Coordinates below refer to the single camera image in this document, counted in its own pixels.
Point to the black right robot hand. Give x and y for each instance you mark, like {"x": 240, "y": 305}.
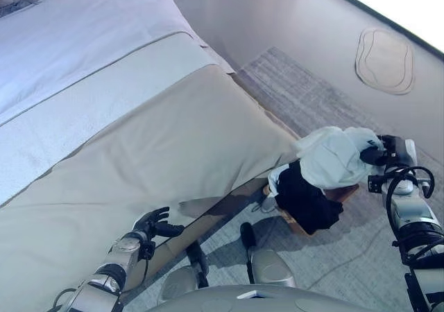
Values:
{"x": 379, "y": 152}

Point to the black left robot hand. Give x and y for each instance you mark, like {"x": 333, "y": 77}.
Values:
{"x": 154, "y": 223}

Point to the white garment with blue print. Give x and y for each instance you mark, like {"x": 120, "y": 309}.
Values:
{"x": 329, "y": 159}

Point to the black garment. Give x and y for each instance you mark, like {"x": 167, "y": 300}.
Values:
{"x": 305, "y": 201}

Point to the plain white garment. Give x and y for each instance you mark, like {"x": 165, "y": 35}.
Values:
{"x": 274, "y": 180}

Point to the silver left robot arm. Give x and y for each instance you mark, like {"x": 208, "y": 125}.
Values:
{"x": 118, "y": 256}

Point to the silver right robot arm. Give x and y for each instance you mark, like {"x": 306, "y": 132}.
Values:
{"x": 412, "y": 215}

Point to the wooden laundry basket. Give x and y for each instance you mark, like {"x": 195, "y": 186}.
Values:
{"x": 342, "y": 192}

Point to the silver left robot leg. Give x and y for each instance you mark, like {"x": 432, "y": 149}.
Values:
{"x": 180, "y": 281}

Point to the silver robot leg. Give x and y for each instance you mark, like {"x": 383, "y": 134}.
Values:
{"x": 180, "y": 281}
{"x": 270, "y": 267}

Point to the beige oval floor mat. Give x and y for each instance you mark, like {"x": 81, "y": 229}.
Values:
{"x": 385, "y": 60}

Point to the grey textured rug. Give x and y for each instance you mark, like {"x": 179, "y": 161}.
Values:
{"x": 347, "y": 256}

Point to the silver right robot leg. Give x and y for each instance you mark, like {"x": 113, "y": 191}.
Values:
{"x": 270, "y": 267}

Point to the pale folded blanket band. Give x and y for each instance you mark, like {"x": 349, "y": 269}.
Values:
{"x": 86, "y": 93}

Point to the white duvet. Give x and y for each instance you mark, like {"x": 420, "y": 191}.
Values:
{"x": 69, "y": 31}

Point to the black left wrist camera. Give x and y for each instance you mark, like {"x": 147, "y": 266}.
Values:
{"x": 148, "y": 249}

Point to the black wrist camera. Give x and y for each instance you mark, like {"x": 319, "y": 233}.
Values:
{"x": 376, "y": 183}
{"x": 148, "y": 249}

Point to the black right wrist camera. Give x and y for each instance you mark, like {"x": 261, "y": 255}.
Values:
{"x": 376, "y": 183}

